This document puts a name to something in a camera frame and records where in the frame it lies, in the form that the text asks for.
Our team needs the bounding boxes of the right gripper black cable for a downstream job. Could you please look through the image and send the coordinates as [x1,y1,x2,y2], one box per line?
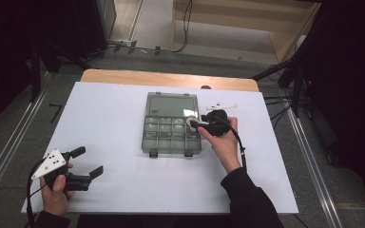
[213,115,248,170]

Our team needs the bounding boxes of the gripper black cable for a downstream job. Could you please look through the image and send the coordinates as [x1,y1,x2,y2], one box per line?
[26,160,47,228]
[213,115,248,170]

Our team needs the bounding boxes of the floor power strip with cables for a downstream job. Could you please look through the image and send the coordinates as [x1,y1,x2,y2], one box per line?
[89,39,174,57]

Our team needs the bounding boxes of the black hanging cable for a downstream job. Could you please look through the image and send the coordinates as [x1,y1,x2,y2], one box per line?
[172,0,194,54]

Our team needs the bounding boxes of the person's right hand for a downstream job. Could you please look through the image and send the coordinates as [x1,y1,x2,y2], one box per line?
[197,116,242,175]

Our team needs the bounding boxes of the person's left hand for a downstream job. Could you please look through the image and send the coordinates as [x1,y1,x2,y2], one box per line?
[39,174,74,217]

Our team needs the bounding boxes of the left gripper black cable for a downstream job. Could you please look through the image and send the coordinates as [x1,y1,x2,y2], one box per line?
[26,160,47,228]

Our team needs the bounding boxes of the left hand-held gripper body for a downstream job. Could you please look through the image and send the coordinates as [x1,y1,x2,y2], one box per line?
[31,148,91,193]

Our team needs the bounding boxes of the white table cover board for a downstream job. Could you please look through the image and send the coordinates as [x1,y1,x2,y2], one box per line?
[21,81,299,215]

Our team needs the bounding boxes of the black cabinet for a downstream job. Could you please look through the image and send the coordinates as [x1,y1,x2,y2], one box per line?
[72,0,118,60]

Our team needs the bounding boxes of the aluminium floor rail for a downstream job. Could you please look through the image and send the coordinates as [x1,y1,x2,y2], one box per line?
[0,72,52,212]
[285,107,345,228]

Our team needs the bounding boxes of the black metal stand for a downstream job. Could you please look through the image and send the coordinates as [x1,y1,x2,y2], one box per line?
[252,51,313,119]
[28,39,93,103]

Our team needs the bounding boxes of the black floor cables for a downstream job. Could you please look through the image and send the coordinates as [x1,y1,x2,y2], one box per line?
[261,94,294,129]

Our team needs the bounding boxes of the translucent grey compartment box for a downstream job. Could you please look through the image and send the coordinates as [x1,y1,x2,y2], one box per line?
[141,91,203,159]

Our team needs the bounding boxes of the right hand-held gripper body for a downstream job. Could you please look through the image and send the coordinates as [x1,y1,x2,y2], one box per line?
[205,103,239,138]

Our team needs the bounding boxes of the wooden shelf unit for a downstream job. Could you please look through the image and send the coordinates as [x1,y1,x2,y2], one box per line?
[171,0,322,64]

